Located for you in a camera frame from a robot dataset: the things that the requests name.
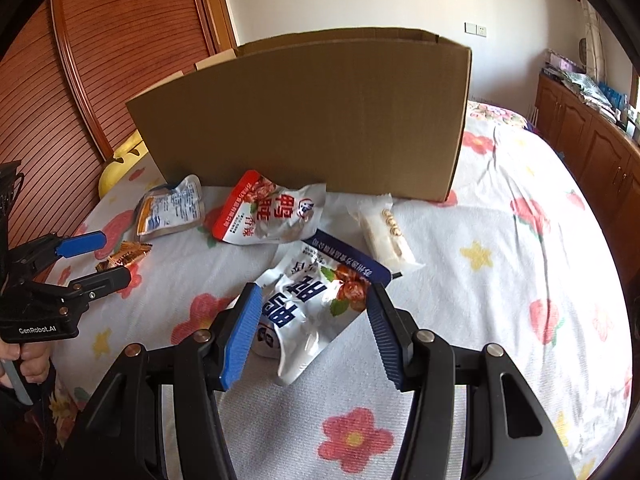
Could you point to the patterned folded cloth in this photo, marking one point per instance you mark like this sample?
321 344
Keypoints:
585 89

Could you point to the blue and white snack packet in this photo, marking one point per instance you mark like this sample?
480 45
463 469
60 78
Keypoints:
310 305

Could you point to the long brown wooden cabinet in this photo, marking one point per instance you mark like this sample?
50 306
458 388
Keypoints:
590 150

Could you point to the patterned beige curtain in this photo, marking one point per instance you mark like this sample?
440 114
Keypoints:
592 40

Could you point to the brown cardboard box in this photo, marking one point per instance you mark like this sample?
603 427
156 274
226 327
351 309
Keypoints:
310 120

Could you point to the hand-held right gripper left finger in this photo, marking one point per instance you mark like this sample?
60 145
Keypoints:
242 340

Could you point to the pink flat box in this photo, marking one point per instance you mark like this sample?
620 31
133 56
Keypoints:
562 61

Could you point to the small orange candy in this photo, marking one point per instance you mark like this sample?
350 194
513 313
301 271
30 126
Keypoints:
127 255

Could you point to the brown slatted wooden wardrobe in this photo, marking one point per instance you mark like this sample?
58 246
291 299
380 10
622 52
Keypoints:
100 70

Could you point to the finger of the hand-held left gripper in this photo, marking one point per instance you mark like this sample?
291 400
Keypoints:
110 277
80 243

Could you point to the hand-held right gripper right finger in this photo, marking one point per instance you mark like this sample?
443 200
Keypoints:
385 340

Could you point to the red and white snack packet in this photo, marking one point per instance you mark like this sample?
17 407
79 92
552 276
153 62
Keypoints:
270 210

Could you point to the yellow plush toy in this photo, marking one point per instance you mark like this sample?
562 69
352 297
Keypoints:
122 165

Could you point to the person's left hand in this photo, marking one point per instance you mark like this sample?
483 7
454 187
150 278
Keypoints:
35 366

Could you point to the floral white bed sheet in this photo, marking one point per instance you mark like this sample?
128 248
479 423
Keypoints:
500 285

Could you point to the blue bottles pack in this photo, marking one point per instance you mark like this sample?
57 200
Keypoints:
615 96

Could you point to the white wall socket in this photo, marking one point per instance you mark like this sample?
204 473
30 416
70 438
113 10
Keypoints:
475 29

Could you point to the silver snack packet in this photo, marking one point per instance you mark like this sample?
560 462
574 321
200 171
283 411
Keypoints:
170 207

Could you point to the white bread roll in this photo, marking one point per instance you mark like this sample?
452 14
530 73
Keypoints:
387 235

